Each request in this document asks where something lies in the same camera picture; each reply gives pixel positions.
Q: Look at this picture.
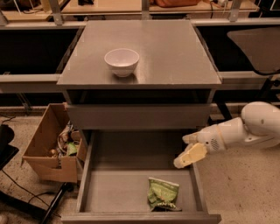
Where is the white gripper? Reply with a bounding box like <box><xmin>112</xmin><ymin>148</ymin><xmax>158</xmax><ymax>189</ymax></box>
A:
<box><xmin>172</xmin><ymin>116</ymin><xmax>249</xmax><ymax>170</ymax></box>

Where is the green jalapeno chip bag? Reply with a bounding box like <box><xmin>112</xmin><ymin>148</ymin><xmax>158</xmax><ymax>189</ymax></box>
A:
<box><xmin>147</xmin><ymin>178</ymin><xmax>181</xmax><ymax>212</ymax></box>

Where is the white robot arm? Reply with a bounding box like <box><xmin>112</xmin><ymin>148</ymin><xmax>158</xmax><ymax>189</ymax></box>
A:
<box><xmin>173</xmin><ymin>101</ymin><xmax>280</xmax><ymax>169</ymax></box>

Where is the grey drawer cabinet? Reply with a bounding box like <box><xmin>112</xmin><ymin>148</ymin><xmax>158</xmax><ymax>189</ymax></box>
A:
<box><xmin>59</xmin><ymin>20</ymin><xmax>221</xmax><ymax>224</ymax></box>

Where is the open grey middle drawer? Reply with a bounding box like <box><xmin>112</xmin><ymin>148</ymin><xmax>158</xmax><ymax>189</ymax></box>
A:
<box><xmin>62</xmin><ymin>130</ymin><xmax>221</xmax><ymax>224</ymax></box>

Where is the closed grey upper drawer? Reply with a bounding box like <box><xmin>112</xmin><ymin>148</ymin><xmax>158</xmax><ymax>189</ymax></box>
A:
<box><xmin>66</xmin><ymin>104</ymin><xmax>210</xmax><ymax>130</ymax></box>

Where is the black table leg base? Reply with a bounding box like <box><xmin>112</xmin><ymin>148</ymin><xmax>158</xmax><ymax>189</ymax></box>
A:
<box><xmin>207</xmin><ymin>102</ymin><xmax>240</xmax><ymax>125</ymax></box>

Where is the white ceramic bowl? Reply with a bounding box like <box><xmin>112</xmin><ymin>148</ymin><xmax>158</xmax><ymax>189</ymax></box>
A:
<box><xmin>104</xmin><ymin>48</ymin><xmax>140</xmax><ymax>77</ymax></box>

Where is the black stand leg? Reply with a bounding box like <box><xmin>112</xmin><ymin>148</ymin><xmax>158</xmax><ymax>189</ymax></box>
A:
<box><xmin>39</xmin><ymin>182</ymin><xmax>74</xmax><ymax>224</ymax></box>

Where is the cardboard box with trash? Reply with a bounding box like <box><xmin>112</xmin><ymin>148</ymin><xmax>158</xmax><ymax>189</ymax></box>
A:
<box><xmin>23</xmin><ymin>103</ymin><xmax>87</xmax><ymax>183</ymax></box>

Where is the black chair base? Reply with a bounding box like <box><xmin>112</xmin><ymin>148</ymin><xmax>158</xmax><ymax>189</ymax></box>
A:
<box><xmin>0</xmin><ymin>124</ymin><xmax>19</xmax><ymax>170</ymax></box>

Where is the black floor cable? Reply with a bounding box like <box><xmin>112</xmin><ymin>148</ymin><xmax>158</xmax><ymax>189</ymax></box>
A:
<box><xmin>0</xmin><ymin>115</ymin><xmax>62</xmax><ymax>218</ymax></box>

